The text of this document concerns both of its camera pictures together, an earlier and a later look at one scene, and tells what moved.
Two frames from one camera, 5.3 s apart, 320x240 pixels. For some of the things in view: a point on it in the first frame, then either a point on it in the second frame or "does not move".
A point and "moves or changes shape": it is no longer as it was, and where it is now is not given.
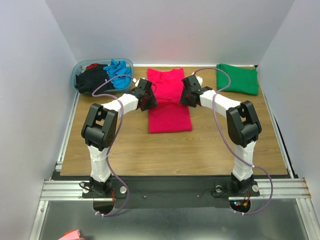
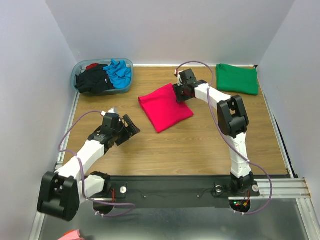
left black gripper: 153,102 to 132,129
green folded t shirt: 243,79 does not move
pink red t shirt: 169,115 moves or changes shape
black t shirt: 87,80 does not move
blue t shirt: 116,68 does not move
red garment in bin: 91,66 does not move
